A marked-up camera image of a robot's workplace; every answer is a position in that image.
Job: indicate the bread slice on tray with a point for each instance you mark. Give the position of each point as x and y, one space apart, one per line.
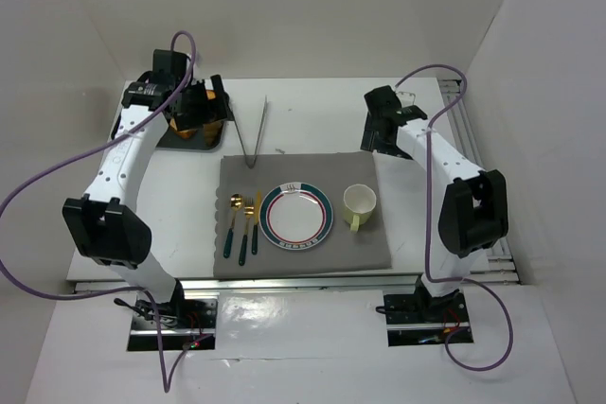
183 134

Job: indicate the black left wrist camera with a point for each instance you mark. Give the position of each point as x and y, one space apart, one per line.
168 67

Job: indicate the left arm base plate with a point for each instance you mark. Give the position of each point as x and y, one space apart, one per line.
196 327

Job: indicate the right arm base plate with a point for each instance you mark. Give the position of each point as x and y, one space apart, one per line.
409 325

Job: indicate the white plate teal rim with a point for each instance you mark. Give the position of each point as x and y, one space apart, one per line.
296 216

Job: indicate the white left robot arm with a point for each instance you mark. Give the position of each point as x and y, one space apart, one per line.
103 221

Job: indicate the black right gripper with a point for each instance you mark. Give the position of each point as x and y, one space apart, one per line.
375 137

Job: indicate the gold spoon green handle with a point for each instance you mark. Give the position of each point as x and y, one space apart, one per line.
236 204

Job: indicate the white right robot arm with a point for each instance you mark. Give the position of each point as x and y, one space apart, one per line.
467 207

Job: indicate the black bread tray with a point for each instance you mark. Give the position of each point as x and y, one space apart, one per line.
171 141

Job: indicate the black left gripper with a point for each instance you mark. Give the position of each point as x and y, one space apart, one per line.
208 104

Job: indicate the gold fork green handle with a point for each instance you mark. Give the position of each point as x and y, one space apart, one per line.
249 211

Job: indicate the gold knife green handle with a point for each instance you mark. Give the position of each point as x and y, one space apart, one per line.
254 245

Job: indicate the pale green mug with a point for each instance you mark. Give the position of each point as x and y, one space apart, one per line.
359 201

